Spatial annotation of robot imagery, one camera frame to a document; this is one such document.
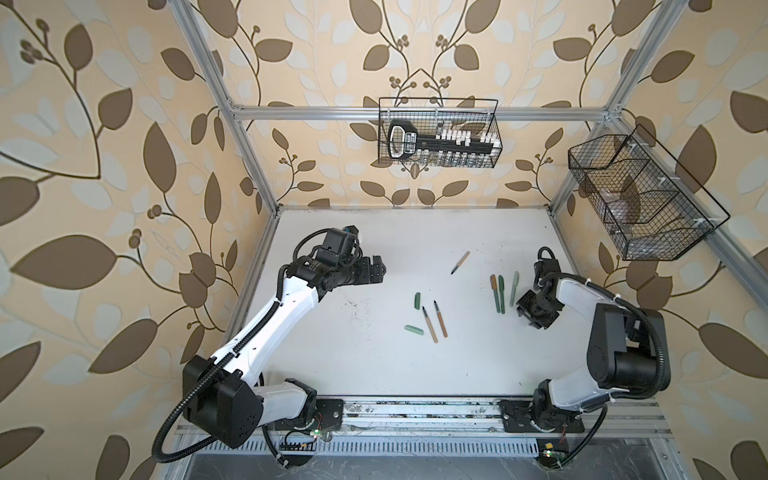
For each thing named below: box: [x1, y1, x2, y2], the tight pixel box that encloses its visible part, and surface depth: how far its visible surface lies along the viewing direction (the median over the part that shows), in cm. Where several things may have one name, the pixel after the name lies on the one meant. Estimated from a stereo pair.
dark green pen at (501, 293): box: [498, 274, 505, 314], surface depth 98 cm
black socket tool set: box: [387, 119, 501, 159], surface depth 84 cm
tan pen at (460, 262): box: [450, 250, 471, 275], surface depth 107 cm
